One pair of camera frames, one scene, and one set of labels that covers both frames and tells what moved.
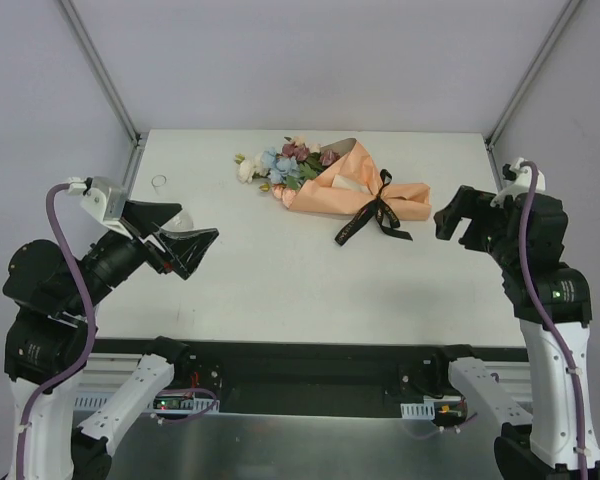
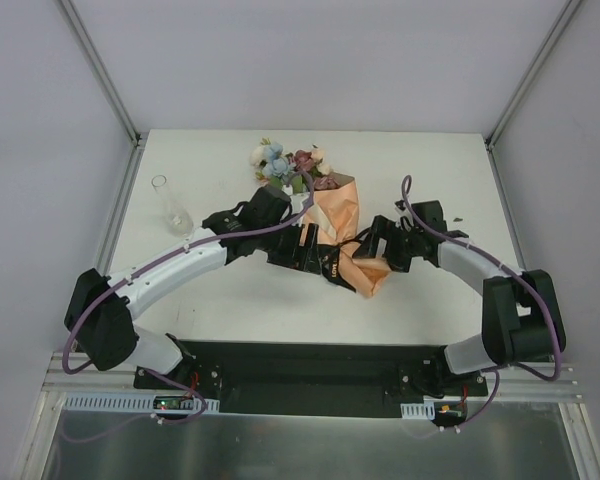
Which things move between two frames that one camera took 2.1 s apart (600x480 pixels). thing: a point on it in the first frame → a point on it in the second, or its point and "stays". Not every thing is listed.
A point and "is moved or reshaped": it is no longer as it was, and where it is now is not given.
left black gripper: x=147 y=245 → x=309 y=251
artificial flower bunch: x=285 y=172 is moved or reshaped
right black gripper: x=478 y=220 → x=375 y=240
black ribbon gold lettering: x=385 y=217 → x=329 y=256
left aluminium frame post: x=102 y=68 stays
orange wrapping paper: x=347 y=181 → x=334 y=209
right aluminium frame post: x=569 y=10 stays
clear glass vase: x=183 y=220 stays
